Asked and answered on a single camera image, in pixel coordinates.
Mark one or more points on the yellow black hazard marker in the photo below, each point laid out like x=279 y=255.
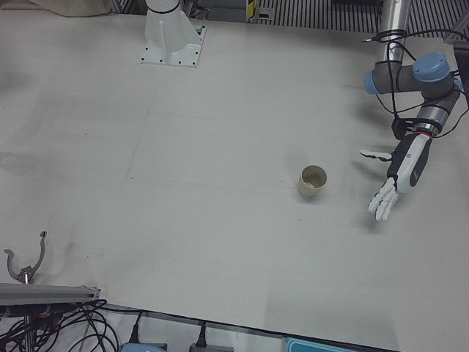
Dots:
x=251 y=8

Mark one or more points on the aluminium profile post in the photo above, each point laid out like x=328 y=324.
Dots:
x=47 y=292

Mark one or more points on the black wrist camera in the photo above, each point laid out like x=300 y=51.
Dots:
x=400 y=128

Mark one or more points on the grey electronics box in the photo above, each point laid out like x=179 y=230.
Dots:
x=210 y=348
x=143 y=347

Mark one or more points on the UR5e robot arm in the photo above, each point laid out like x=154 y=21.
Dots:
x=428 y=69

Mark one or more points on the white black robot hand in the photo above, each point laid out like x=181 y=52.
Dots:
x=410 y=165

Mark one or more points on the aluminium frame rail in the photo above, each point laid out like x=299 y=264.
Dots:
x=458 y=27

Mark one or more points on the beige fabric cover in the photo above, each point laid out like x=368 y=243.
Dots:
x=73 y=7

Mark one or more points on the light blue plastic bin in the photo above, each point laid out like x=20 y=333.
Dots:
x=340 y=346

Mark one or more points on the beige paper cup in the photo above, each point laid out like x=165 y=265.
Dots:
x=311 y=190

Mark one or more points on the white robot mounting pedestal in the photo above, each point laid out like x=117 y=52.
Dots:
x=165 y=36

